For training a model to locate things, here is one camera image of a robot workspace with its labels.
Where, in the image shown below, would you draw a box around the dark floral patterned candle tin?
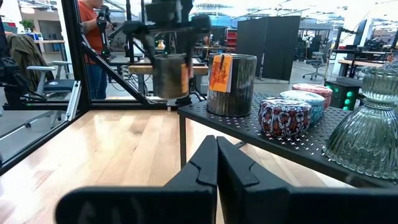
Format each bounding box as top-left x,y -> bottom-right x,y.
257,97 -> 312,139

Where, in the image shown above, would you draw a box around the black computer green lights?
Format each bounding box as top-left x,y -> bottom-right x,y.
323,80 -> 362,111

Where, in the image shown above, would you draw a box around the silver metal bracket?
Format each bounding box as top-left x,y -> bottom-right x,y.
64,80 -> 83,123

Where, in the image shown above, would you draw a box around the black partition wall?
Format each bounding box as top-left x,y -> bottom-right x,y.
235,15 -> 302,82

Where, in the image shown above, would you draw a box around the ribbed glass candlestick holder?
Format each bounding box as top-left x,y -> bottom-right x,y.
322,63 -> 398,180

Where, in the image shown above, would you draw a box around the blue patterned candle tin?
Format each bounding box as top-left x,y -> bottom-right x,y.
279,90 -> 326,125

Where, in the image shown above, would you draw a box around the grey office chair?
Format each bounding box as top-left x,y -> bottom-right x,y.
303,51 -> 326,81
26,60 -> 76,129

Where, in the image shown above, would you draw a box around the black aluminium table frame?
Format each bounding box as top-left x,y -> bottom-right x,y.
0,0 -> 170,175

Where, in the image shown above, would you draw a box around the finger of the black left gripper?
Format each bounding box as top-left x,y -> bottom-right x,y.
136,32 -> 156,65
185,30 -> 195,78

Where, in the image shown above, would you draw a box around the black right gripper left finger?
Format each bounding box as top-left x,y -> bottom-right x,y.
55,135 -> 218,224

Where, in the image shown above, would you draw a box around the pink patterned candle tin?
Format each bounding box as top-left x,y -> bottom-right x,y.
292,83 -> 333,110

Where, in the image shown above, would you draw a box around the silver candle can orange tag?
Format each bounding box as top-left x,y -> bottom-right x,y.
206,52 -> 258,118
151,53 -> 191,100

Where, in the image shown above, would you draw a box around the person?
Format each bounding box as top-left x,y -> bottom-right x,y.
77,0 -> 116,100

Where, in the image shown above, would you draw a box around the black perforated metal shelf riser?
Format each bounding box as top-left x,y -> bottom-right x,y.
177,91 -> 398,189

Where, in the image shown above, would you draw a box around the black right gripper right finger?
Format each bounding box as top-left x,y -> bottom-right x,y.
216,136 -> 398,224

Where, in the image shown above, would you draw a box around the wooden desk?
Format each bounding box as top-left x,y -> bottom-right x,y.
337,58 -> 398,78
128,63 -> 210,76

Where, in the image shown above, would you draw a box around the small potted plant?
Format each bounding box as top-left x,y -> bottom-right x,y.
19,19 -> 36,33

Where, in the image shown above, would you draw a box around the olive jacket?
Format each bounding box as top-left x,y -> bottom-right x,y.
6,32 -> 47,82

